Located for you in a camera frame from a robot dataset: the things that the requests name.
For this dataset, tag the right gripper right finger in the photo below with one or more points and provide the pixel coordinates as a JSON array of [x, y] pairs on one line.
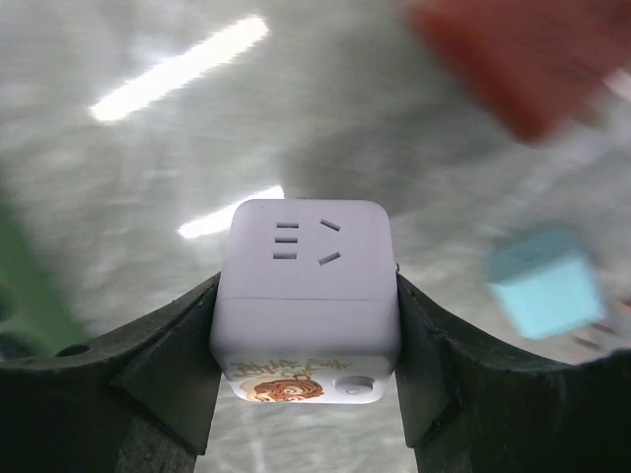
[[470, 402]]

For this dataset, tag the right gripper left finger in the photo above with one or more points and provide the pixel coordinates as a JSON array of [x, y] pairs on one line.
[[140, 398]]

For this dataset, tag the green power strip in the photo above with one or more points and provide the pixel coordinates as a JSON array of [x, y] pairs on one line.
[[35, 320]]

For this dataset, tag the light blue charger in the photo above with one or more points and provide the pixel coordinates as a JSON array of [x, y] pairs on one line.
[[545, 283]]

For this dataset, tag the white cube adapter tiger print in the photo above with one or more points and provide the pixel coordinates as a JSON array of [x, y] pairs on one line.
[[307, 306]]

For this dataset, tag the red cube adapter fish print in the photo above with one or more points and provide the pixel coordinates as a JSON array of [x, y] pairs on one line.
[[532, 64]]

